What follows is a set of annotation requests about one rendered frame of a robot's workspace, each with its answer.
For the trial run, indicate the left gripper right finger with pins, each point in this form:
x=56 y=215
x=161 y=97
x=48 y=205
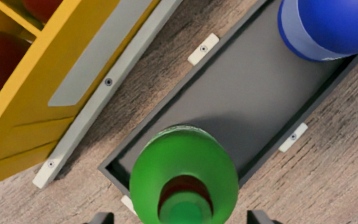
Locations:
x=259 y=217

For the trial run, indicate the blue bottle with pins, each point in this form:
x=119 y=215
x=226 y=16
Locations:
x=319 y=30

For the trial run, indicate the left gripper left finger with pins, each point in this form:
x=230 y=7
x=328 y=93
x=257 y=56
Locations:
x=103 y=218

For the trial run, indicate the grey rectangular tray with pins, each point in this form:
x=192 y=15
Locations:
x=251 y=96

